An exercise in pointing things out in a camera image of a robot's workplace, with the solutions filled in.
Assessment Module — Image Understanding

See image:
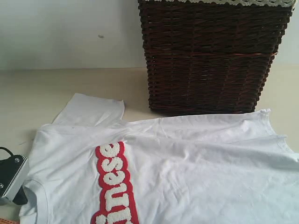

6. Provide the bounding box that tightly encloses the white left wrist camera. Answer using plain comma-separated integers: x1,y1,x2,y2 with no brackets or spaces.
0,155,29,205

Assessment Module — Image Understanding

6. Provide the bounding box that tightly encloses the dark brown wicker basket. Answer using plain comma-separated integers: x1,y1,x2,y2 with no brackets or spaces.
138,0,294,115

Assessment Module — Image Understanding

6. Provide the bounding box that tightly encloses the small orange tag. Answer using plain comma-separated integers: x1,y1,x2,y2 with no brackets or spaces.
0,218,19,224

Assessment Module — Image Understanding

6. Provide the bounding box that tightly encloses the white t-shirt red lettering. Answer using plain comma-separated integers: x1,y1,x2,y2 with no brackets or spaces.
19,94,299,224

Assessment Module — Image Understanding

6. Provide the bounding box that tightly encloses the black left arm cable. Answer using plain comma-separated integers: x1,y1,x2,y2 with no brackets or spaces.
0,146,14,159

